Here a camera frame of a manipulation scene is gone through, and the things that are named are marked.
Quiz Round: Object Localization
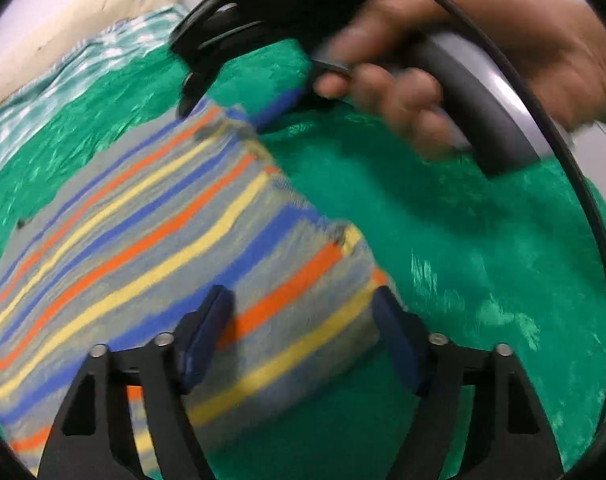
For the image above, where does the teal checked bed sheet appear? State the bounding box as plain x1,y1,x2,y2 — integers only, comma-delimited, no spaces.
0,5,194,181

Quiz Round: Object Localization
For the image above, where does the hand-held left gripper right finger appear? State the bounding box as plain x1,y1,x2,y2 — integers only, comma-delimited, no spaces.
372,286,566,480

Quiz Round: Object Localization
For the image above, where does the green satin blanket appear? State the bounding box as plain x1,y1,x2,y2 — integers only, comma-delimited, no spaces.
0,40,606,480

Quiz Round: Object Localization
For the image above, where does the person's right hand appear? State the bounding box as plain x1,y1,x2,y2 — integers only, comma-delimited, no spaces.
313,0,606,162

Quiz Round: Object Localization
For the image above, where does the black cable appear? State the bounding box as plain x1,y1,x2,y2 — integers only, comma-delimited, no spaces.
403,0,606,480

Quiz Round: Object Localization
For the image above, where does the striped knit sweater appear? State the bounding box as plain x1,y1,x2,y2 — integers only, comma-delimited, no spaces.
0,102,399,476

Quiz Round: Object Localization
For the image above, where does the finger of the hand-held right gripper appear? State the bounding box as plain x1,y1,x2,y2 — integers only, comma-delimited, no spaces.
250,85,314,131
177,60,224,120

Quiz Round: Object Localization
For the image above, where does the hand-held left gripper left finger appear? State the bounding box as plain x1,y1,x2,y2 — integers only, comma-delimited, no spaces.
36,284,234,480

